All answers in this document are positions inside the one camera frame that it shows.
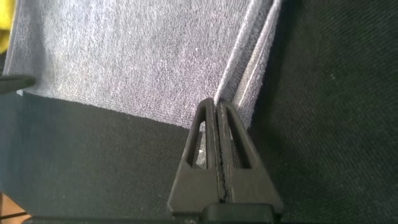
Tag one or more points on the grey terry towel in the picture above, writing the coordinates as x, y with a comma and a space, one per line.
140, 62

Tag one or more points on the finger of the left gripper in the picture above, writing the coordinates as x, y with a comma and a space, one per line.
15, 84

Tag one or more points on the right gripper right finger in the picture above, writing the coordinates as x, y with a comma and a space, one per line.
248, 186

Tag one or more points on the yellow microfiber towel black trim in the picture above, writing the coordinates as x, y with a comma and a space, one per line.
4, 25

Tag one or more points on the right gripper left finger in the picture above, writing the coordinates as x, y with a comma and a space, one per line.
196, 186

